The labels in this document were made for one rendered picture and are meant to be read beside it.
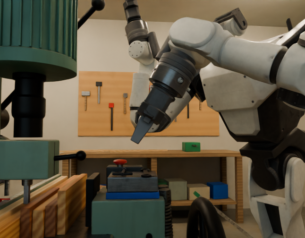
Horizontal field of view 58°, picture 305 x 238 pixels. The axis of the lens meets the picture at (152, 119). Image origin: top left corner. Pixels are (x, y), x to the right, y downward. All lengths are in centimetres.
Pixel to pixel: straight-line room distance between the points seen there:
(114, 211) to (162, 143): 341
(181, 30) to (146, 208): 37
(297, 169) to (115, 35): 346
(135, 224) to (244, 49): 38
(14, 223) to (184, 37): 46
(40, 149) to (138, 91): 55
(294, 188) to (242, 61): 57
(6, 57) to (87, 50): 359
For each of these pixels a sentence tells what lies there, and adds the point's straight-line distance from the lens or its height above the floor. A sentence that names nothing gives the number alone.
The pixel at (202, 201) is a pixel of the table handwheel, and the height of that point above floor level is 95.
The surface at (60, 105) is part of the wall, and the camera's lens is 399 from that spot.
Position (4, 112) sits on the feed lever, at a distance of 75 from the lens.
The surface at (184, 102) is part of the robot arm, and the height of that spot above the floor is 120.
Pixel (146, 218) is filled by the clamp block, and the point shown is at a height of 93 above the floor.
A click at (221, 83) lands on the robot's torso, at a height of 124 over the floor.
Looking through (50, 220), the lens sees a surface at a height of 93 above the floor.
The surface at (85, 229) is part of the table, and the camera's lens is 58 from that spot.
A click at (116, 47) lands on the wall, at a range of 407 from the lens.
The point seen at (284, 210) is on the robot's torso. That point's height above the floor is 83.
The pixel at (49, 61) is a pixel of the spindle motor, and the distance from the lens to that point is 51.
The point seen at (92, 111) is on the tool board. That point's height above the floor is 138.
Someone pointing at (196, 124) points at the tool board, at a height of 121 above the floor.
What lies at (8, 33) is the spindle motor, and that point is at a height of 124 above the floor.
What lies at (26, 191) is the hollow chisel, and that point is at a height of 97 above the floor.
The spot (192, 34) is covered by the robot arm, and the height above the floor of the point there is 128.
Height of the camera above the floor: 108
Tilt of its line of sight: 3 degrees up
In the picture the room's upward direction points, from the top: straight up
